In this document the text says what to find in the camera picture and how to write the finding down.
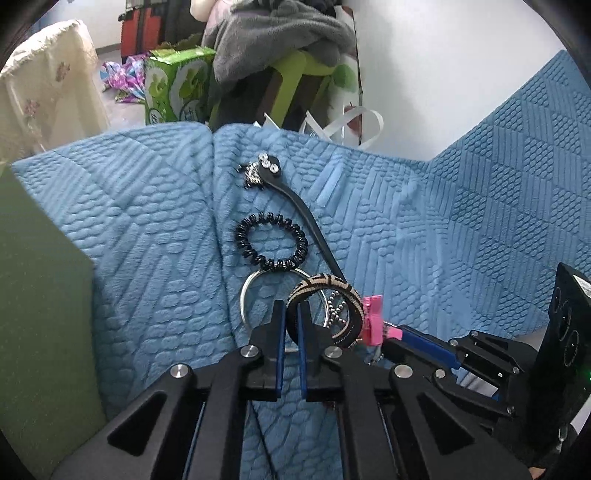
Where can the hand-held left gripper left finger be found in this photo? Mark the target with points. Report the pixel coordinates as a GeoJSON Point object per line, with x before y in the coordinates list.
{"type": "Point", "coordinates": [279, 350]}

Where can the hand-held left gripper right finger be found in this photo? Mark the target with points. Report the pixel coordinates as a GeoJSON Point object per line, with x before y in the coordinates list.
{"type": "Point", "coordinates": [302, 355]}

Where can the green printed carton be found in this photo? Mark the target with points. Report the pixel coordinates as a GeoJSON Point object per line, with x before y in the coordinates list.
{"type": "Point", "coordinates": [178, 87]}

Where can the black suitcase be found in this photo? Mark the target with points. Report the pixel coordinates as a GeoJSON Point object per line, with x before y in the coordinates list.
{"type": "Point", "coordinates": [180, 23]}

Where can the silver bangle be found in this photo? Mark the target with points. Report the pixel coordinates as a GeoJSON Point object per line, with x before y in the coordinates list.
{"type": "Point", "coordinates": [243, 300]}

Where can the cream covered chair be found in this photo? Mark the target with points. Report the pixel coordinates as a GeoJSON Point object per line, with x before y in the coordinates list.
{"type": "Point", "coordinates": [51, 92]}

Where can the grey fleece blanket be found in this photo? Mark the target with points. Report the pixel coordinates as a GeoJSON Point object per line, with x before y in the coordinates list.
{"type": "Point", "coordinates": [277, 32]}

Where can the red suitcase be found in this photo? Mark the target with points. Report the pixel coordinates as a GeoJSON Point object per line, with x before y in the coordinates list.
{"type": "Point", "coordinates": [138, 32]}

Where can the olive green cardboard box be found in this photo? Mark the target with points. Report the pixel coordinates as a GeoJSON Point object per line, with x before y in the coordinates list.
{"type": "Point", "coordinates": [41, 323]}

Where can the blue quilted sofa cover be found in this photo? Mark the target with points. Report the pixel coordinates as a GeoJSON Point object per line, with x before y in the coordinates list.
{"type": "Point", "coordinates": [415, 230]}

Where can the pink hair clip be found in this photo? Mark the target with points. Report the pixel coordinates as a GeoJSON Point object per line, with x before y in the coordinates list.
{"type": "Point", "coordinates": [374, 323]}

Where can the colourful crumpled cloth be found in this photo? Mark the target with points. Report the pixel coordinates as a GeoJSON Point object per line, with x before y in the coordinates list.
{"type": "Point", "coordinates": [124, 78]}

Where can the black rhinestone hair stick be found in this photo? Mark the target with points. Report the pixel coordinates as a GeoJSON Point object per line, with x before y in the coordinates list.
{"type": "Point", "coordinates": [304, 212]}

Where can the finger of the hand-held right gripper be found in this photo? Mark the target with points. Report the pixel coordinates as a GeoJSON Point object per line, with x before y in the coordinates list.
{"type": "Point", "coordinates": [427, 346]}
{"type": "Point", "coordinates": [395, 351]}

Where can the green plastic stool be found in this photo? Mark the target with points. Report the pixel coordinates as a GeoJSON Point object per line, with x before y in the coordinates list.
{"type": "Point", "coordinates": [295, 78]}

